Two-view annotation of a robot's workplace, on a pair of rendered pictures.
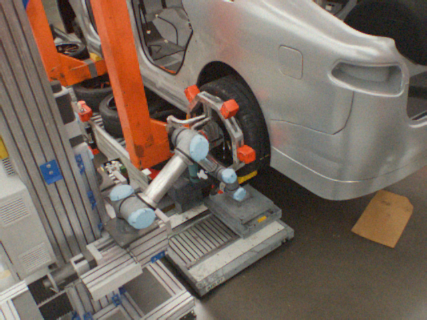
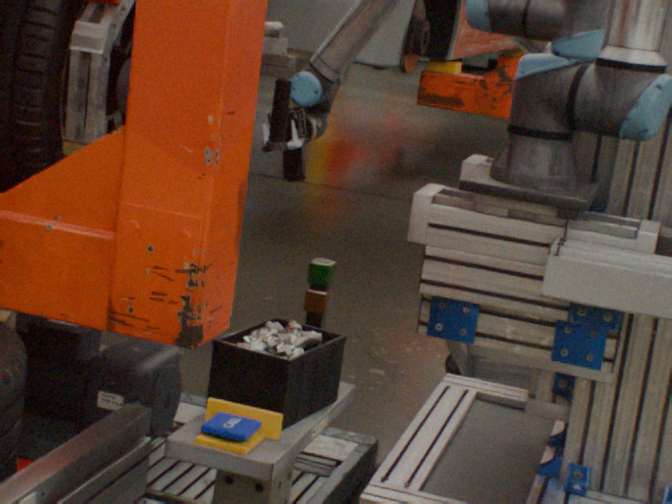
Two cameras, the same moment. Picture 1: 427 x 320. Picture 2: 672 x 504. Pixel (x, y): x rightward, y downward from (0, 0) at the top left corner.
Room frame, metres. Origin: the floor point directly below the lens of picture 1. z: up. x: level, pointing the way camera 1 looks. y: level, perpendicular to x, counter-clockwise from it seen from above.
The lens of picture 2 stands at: (4.01, 2.29, 1.18)
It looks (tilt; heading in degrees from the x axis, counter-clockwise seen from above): 13 degrees down; 227
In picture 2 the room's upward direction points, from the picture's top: 8 degrees clockwise
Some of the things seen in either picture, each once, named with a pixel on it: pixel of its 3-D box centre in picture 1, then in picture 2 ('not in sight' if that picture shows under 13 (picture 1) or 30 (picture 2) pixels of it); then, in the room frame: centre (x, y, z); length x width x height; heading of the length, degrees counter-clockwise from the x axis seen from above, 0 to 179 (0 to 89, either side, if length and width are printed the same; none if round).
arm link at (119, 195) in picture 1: (124, 200); not in sight; (1.70, 0.45, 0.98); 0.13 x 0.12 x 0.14; 34
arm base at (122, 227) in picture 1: (128, 217); not in sight; (1.71, 0.45, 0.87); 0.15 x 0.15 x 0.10
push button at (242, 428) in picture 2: not in sight; (231, 429); (2.80, 0.80, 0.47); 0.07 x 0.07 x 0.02; 32
